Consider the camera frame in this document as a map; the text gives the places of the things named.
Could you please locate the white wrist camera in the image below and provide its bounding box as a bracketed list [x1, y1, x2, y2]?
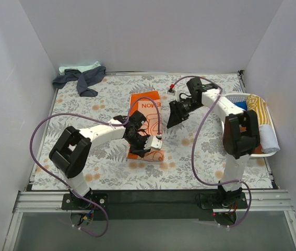
[145, 135, 162, 150]
[167, 84, 176, 96]

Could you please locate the yellow patterned rolled towel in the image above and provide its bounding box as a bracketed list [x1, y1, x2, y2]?
[246, 94, 271, 125]

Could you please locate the purple cable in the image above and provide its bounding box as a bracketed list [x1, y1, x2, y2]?
[168, 75, 251, 229]
[30, 97, 163, 238]

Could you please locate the mint green towel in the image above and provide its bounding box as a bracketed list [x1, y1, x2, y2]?
[58, 61, 101, 75]

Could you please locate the light blue rolled towel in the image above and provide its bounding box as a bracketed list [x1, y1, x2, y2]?
[259, 124, 280, 154]

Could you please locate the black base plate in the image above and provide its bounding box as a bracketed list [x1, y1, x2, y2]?
[61, 189, 247, 221]

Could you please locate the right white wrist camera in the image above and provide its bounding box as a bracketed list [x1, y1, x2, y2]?
[167, 84, 176, 96]

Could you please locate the aluminium frame rail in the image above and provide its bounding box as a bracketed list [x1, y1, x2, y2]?
[14, 190, 294, 212]

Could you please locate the white plastic basket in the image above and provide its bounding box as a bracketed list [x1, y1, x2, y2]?
[224, 93, 277, 158]

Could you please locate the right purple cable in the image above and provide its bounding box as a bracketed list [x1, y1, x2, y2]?
[168, 75, 251, 229]

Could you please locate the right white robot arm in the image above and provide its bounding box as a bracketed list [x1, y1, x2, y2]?
[167, 76, 260, 208]

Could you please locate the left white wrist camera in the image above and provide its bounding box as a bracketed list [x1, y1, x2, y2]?
[145, 135, 162, 150]

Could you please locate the floral table mat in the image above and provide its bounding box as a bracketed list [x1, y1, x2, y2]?
[31, 74, 273, 191]

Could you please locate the dark grey towel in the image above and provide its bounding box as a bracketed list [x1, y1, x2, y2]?
[52, 66, 106, 97]

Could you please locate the orange peach printed towel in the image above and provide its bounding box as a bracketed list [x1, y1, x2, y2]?
[127, 90, 164, 162]

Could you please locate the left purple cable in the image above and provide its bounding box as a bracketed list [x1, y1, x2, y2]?
[30, 97, 163, 238]

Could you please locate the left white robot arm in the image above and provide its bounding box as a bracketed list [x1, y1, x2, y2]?
[49, 111, 162, 209]

